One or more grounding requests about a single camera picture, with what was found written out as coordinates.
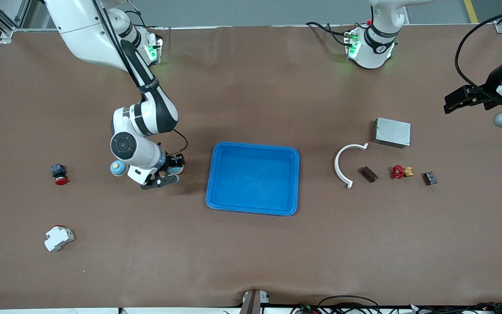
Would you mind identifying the brown block capacitor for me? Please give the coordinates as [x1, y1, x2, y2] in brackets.
[360, 166, 380, 183]

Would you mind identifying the grey metal box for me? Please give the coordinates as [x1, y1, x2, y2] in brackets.
[374, 117, 411, 149]

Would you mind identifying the red mushroom button blue base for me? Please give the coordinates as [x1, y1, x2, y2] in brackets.
[51, 164, 70, 186]

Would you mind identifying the blue plastic tray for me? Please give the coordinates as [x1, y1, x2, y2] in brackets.
[206, 142, 300, 216]

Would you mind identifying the white circuit breaker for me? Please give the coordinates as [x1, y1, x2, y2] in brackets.
[44, 225, 75, 253]

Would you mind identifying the white curved plastic piece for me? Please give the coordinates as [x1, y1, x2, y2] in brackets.
[334, 143, 370, 189]

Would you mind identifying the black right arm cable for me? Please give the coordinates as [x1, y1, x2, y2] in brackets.
[93, 0, 189, 154]

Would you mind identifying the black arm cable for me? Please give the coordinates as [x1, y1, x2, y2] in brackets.
[93, 0, 189, 154]
[455, 5, 502, 94]

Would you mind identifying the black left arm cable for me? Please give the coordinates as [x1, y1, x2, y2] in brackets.
[455, 5, 502, 94]

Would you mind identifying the red handle brass valve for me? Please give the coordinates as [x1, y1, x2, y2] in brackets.
[391, 164, 414, 180]

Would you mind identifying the black base cable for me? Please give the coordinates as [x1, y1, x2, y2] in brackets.
[305, 21, 352, 46]

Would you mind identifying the black cables bundle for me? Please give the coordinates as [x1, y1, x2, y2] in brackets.
[290, 295, 502, 314]

